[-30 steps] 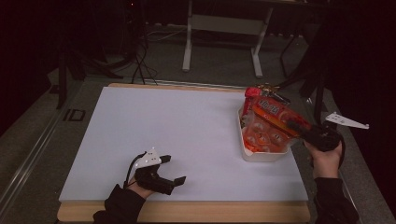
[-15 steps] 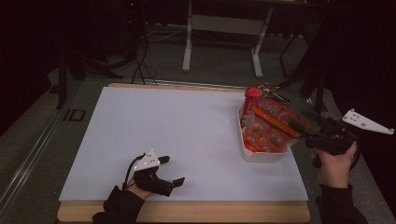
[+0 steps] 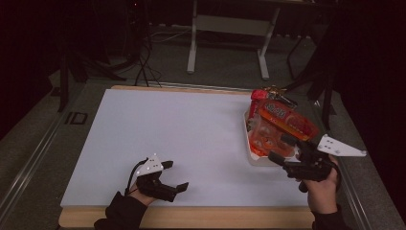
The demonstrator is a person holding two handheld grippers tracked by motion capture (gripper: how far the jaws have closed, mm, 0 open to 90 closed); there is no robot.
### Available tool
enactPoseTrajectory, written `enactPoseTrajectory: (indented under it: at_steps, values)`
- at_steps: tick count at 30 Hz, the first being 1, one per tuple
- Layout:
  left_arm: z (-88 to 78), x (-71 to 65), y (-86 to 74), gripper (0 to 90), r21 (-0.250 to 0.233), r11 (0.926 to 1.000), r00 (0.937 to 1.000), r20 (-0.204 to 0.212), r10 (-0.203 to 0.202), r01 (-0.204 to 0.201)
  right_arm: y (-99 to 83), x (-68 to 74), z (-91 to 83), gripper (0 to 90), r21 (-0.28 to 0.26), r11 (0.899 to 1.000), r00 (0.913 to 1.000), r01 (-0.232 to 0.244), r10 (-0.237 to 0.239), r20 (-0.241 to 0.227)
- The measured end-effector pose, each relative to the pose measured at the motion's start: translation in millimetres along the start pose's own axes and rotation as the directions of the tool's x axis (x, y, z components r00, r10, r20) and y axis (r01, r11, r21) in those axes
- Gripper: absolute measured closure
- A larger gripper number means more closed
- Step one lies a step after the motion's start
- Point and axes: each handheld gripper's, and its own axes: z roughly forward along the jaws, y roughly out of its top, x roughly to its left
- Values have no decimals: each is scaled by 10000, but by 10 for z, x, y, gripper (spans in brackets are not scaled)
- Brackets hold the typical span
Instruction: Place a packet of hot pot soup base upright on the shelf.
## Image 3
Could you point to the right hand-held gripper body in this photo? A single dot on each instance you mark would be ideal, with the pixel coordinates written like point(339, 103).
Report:
point(312, 169)

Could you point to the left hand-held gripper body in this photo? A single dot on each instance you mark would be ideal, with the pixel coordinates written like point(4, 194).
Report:
point(153, 183)

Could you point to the clear bag of orange sachets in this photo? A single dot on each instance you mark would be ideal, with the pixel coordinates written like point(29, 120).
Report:
point(281, 124)

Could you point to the white plastic container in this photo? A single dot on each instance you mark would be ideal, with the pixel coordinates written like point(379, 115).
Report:
point(255, 159)

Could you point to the red and black seasoning packet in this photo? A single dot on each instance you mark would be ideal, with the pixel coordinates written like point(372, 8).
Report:
point(258, 95)

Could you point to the person's left hand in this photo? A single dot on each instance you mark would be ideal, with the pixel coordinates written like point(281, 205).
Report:
point(143, 198)

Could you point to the person's right hand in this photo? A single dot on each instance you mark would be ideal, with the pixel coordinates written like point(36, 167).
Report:
point(322, 196)

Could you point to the white table mat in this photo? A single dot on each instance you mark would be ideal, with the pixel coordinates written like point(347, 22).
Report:
point(178, 127)

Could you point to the black metal stand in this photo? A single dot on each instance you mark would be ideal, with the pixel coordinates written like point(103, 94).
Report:
point(63, 83)
point(325, 96)

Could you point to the aluminium rail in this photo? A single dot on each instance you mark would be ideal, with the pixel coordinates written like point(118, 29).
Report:
point(348, 172)
point(28, 159)

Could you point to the white metal desk frame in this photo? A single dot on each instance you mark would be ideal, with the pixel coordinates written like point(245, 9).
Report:
point(230, 25)

